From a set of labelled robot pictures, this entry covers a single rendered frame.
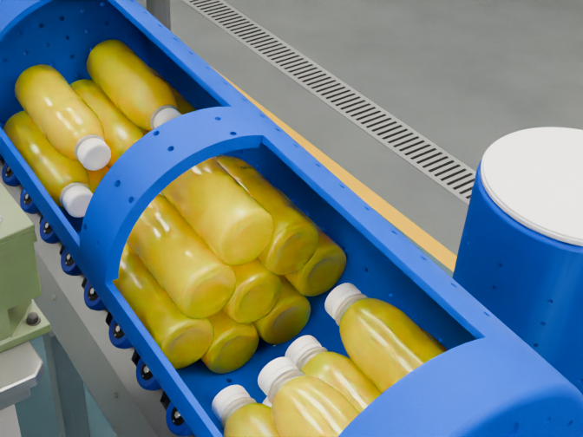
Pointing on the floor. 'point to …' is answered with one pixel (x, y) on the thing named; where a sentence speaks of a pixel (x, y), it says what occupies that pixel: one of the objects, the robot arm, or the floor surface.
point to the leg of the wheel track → (66, 390)
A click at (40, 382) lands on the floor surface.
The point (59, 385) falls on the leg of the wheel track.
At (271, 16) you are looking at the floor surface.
